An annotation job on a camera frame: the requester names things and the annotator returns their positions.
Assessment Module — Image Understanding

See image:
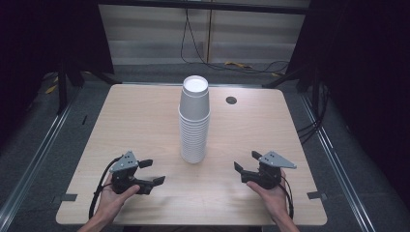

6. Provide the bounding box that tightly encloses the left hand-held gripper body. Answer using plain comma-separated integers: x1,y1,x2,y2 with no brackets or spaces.
108,150,144,195

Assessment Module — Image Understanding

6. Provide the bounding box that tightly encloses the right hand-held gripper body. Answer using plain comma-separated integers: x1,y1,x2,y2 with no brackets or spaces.
247,150,298,190

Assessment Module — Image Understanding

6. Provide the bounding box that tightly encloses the stack of white foam cups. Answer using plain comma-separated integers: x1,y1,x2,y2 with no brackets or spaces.
178,74,211,164

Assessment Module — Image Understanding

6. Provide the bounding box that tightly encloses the person's left hand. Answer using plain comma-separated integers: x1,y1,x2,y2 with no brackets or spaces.
96,173,141,221

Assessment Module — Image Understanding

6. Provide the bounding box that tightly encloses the person's right hand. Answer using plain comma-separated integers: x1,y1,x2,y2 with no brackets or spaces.
246,169,290,224

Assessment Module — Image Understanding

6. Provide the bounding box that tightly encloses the black metal stand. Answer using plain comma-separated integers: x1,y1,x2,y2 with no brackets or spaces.
56,61,122,116
261,64,312,90

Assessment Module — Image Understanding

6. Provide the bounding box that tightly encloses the dark curtain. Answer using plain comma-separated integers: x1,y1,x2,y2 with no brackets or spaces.
285,0,410,202
0,0,115,146

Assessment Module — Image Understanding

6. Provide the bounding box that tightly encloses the black overhead bar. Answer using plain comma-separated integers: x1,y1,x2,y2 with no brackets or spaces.
97,0,311,15

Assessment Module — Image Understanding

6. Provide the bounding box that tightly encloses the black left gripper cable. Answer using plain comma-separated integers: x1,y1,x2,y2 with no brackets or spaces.
88,155,125,220

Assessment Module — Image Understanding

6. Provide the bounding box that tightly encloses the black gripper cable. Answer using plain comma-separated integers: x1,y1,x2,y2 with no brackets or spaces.
278,175,295,220
88,155,125,220

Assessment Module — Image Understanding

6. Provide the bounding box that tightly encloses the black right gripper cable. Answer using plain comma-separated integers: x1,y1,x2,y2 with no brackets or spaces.
278,175,295,220

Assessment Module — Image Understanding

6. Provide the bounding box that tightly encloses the bundle of black floor cables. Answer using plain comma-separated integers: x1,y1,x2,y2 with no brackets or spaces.
296,80,332,145

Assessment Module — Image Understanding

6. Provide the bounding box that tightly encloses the metal floor rail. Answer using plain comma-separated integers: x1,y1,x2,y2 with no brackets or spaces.
299,93,377,232
0,95,78,223

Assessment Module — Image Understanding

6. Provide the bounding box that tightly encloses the black hanging wall cable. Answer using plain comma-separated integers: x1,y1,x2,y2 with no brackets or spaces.
179,9,290,74

